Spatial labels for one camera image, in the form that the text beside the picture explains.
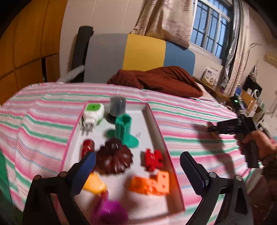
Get pale pink pillow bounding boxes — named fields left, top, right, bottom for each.
left=194, top=77, right=215, bottom=101

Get beige starfish curtain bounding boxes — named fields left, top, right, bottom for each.
left=131, top=0, right=196, bottom=49

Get clear cylinder with black base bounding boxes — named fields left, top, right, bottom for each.
left=106, top=96, right=127, bottom=124

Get pink green striped bedsheet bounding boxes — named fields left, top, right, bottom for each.
left=0, top=82, right=266, bottom=225

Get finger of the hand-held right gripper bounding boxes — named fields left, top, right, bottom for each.
left=207, top=120, right=239, bottom=136

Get orange linking cubes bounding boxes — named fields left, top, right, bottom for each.
left=129, top=170, right=169, bottom=195

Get person's right hand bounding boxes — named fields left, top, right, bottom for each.
left=237, top=130, right=277, bottom=159

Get red metal cylinder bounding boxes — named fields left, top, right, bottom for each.
left=81, top=139, right=96, bottom=160

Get person's right forearm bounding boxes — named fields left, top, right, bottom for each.
left=261, top=149, right=277, bottom=184

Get red puzzle piece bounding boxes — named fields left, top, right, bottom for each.
left=142, top=149, right=163, bottom=171

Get black rolled mat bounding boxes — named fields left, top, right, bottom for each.
left=71, top=26, right=94, bottom=83

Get yellow orange toy piece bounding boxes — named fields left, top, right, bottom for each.
left=83, top=172, right=107, bottom=195

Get teal plastic toy part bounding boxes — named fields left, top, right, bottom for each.
left=106, top=114, right=139, bottom=148

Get wooden wardrobe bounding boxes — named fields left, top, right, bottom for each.
left=0, top=0, right=67, bottom=104

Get silver curtain liner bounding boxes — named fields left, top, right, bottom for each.
left=222, top=0, right=240, bottom=76

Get barred window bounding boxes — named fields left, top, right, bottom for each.
left=190, top=0, right=231, bottom=59

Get grey yellow blue headboard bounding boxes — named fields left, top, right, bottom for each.
left=84, top=33, right=196, bottom=84

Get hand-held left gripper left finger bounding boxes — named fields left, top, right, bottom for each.
left=23, top=151, right=97, bottom=225

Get purple cup-shaped piece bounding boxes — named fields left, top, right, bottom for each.
left=91, top=195, right=128, bottom=225

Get rust brown blanket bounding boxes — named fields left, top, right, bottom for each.
left=107, top=66, right=203, bottom=98

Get wooden desk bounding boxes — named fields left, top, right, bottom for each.
left=194, top=76, right=266, bottom=113

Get white wrapped bed rail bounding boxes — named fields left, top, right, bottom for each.
left=57, top=65, right=85, bottom=83

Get beige side curtain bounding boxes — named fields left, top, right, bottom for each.
left=225, top=6, right=252, bottom=91

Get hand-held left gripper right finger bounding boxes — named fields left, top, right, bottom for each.
left=180, top=151, right=252, bottom=225

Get white green plug-in device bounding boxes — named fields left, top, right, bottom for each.
left=81, top=103, right=105, bottom=136

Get white cardboard box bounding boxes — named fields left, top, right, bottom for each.
left=204, top=67, right=218, bottom=84

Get pink-rimmed white tray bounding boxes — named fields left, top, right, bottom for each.
left=62, top=102, right=186, bottom=217

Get green plastic chair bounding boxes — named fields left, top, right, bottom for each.
left=0, top=149, right=12, bottom=204

